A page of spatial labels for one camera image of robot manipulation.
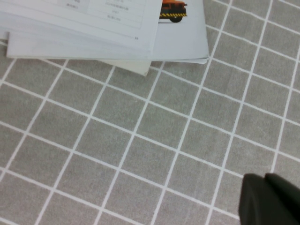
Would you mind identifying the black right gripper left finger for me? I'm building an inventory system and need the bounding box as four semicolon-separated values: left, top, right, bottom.
238;172;291;225

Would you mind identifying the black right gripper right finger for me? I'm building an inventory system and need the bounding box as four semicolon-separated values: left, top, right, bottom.
265;172;300;225

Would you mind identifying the white product catalogue book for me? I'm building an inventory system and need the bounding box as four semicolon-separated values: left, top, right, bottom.
0;0;210;77

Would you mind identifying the grey white-checked tablecloth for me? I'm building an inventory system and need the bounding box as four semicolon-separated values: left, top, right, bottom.
0;0;300;225

